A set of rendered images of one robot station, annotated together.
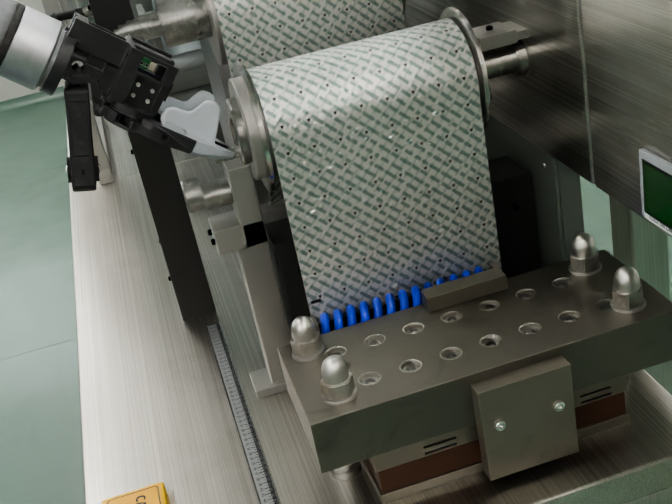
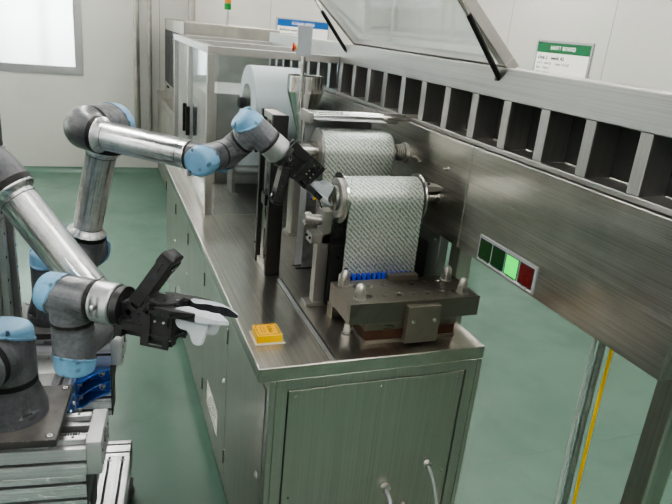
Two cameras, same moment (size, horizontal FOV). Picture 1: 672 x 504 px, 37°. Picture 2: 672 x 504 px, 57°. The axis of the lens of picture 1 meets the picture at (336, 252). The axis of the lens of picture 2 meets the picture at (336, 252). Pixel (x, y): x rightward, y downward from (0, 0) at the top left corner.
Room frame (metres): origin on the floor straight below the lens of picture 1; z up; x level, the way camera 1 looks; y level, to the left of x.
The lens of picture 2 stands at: (-0.66, 0.43, 1.71)
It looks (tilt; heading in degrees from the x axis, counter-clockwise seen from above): 20 degrees down; 348
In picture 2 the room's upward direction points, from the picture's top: 6 degrees clockwise
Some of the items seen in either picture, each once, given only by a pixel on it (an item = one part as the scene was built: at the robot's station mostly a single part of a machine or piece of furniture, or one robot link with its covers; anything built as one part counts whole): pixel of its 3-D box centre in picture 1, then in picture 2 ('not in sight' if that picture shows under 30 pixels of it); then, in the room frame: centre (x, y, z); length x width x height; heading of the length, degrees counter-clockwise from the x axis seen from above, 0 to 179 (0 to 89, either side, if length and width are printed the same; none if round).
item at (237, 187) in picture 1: (248, 280); (315, 257); (1.09, 0.11, 1.05); 0.06 x 0.05 x 0.31; 100
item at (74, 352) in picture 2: not in sight; (79, 341); (0.45, 0.66, 1.12); 0.11 x 0.08 x 0.11; 156
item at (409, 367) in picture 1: (474, 351); (404, 298); (0.91, -0.12, 1.00); 0.40 x 0.16 x 0.06; 100
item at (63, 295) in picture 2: not in sight; (70, 296); (0.43, 0.67, 1.21); 0.11 x 0.08 x 0.09; 66
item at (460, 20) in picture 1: (462, 71); (415, 197); (1.10, -0.18, 1.25); 0.15 x 0.01 x 0.15; 10
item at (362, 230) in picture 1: (396, 229); (381, 248); (1.02, -0.07, 1.11); 0.23 x 0.01 x 0.18; 100
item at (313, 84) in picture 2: not in sight; (305, 83); (1.79, 0.08, 1.50); 0.14 x 0.14 x 0.06
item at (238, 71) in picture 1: (253, 127); (339, 197); (1.06, 0.06, 1.25); 0.15 x 0.01 x 0.15; 10
